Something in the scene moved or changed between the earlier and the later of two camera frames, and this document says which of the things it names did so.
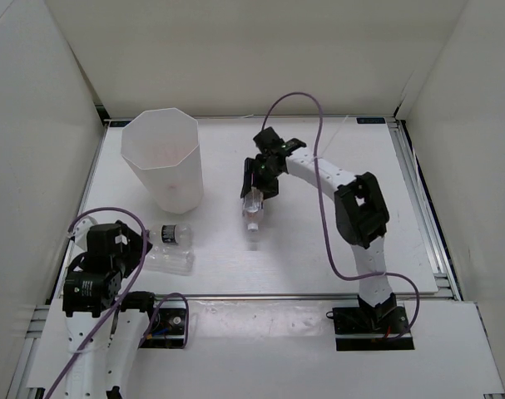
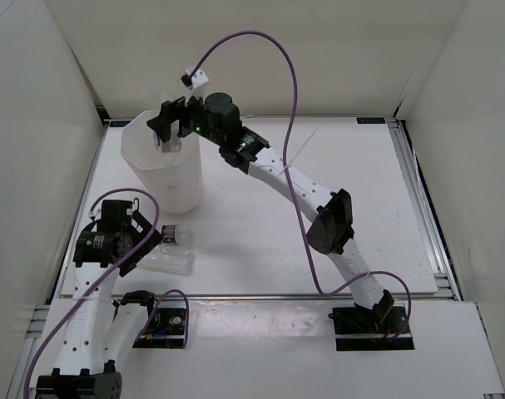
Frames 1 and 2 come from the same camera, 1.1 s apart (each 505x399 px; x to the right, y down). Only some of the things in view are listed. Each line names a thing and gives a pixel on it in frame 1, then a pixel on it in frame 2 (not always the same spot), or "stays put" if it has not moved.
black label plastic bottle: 171,233 stays put
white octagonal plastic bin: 161,145 stays put
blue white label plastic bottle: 252,206 → 175,144
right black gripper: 269,190 → 172,111
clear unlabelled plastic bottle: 170,258 stays put
